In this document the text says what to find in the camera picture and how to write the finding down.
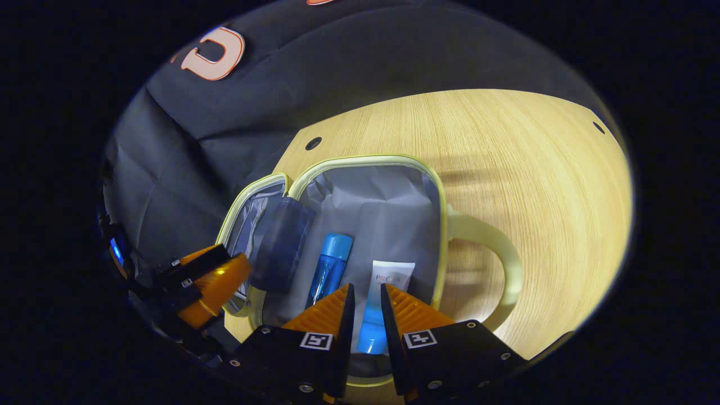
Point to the blue skin care bottle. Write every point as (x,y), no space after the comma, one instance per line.
(331,264)

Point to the pale yellow suitcase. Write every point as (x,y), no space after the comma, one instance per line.
(388,219)

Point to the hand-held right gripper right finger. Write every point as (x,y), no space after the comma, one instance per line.
(394,343)

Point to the white and blue cream tube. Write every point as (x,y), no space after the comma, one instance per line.
(385,292)

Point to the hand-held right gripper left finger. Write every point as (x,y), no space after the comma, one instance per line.
(337,343)

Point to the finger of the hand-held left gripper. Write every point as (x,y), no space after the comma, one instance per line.
(197,263)
(216,289)

